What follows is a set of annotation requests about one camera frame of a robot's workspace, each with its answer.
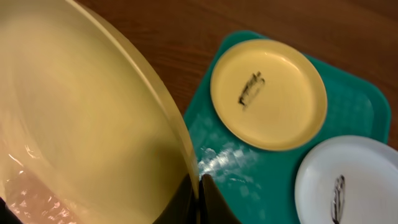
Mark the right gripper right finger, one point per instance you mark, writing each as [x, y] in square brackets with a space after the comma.
[213, 207]

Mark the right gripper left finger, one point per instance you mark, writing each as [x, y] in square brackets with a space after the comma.
[182, 208]

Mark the blue-rim white plate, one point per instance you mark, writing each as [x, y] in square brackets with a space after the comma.
[348, 179]

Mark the teal plastic tray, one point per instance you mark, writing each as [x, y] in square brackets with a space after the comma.
[258, 185]

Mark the yellow-rim plate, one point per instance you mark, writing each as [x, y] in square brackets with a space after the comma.
[269, 95]
[89, 132]

